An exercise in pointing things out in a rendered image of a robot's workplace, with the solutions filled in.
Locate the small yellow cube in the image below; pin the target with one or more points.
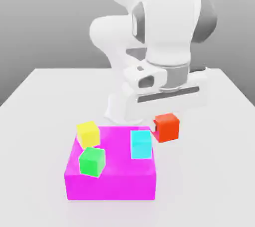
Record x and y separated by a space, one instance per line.
87 133

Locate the large magenta box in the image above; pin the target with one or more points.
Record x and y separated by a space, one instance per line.
115 181

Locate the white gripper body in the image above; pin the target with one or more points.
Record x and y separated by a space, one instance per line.
171 99

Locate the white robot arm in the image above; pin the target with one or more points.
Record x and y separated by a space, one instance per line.
169 31

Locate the small green cube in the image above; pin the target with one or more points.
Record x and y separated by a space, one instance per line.
91 162

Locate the small red cube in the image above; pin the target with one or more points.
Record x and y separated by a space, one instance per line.
168 128

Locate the small cyan cube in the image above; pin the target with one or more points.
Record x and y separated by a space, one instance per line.
141 144

